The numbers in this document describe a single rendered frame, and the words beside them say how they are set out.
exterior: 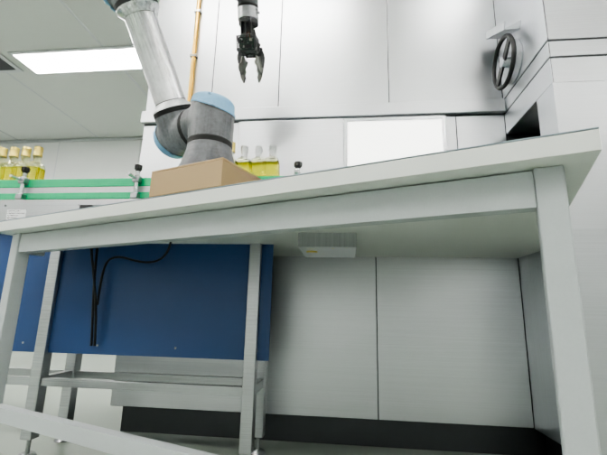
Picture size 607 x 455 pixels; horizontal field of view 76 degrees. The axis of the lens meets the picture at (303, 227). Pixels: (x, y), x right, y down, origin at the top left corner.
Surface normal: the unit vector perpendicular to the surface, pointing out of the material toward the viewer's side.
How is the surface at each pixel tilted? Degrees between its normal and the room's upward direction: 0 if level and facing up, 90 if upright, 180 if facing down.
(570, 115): 90
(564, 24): 90
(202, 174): 90
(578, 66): 90
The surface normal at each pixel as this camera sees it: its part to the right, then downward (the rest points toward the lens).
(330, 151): -0.11, -0.22
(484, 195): -0.46, -0.20
